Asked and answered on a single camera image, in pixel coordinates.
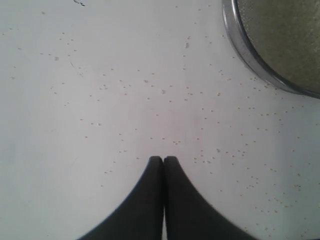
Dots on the round steel mesh sieve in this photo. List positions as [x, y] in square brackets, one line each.
[247, 53]

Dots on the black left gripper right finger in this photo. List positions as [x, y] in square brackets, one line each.
[188, 216]

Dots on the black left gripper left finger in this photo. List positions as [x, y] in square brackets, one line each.
[140, 216]

